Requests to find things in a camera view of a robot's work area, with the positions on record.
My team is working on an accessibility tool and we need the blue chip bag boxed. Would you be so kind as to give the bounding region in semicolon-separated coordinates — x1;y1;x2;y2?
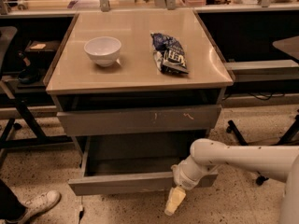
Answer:
150;33;189;74

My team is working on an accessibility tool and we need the grey drawer cabinet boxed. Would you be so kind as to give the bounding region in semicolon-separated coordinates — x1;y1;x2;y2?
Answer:
43;8;235;173

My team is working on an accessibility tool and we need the grey top drawer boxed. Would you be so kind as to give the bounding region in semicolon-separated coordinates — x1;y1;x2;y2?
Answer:
57;105;221;136

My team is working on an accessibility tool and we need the dark trouser leg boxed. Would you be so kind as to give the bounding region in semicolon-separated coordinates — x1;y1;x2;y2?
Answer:
0;180;26;223

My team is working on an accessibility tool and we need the dark box on shelf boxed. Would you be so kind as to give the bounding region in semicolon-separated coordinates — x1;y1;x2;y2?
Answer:
25;40;60;68

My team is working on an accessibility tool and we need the white bowl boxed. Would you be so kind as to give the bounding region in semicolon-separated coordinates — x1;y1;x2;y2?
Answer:
84;36;121;67

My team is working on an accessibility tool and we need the white sneaker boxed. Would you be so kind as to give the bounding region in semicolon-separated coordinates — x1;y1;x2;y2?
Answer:
4;190;61;224

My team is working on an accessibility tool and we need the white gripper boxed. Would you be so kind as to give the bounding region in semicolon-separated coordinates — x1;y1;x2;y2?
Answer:
164;161;203;216

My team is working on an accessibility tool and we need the floor cable with plug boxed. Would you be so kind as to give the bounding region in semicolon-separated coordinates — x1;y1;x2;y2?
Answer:
77;196;86;224

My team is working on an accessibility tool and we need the black wheeled stand base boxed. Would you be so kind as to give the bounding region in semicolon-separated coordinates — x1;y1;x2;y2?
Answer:
225;109;299;187

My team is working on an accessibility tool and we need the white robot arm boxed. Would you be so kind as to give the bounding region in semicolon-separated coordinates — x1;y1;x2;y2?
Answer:
164;138;299;224

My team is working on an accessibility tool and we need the grey drawer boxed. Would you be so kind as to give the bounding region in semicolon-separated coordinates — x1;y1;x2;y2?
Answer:
57;105;221;136
68;136;219;197

